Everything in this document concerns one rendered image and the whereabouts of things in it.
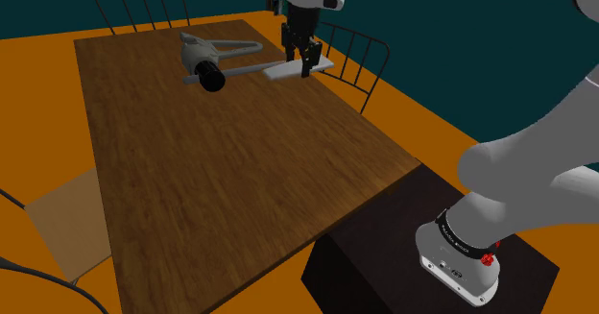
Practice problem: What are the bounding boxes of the black wire chair tan seat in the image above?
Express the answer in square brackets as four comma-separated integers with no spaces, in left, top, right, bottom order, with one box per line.
[0,165,114,314]

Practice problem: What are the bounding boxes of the wooden table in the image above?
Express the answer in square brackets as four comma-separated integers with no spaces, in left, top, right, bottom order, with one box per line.
[73,18,422,314]

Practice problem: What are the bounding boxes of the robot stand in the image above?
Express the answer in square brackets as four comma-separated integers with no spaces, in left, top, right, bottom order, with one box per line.
[299,162,561,314]

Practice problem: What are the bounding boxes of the grey tool with black cylinder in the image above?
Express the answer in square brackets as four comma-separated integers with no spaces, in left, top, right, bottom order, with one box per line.
[179,31,264,93]

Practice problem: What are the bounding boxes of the white flat spatula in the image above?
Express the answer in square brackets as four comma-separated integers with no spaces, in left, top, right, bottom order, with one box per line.
[181,56,336,85]

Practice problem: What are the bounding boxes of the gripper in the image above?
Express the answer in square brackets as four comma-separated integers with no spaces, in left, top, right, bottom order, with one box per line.
[280,2,324,79]

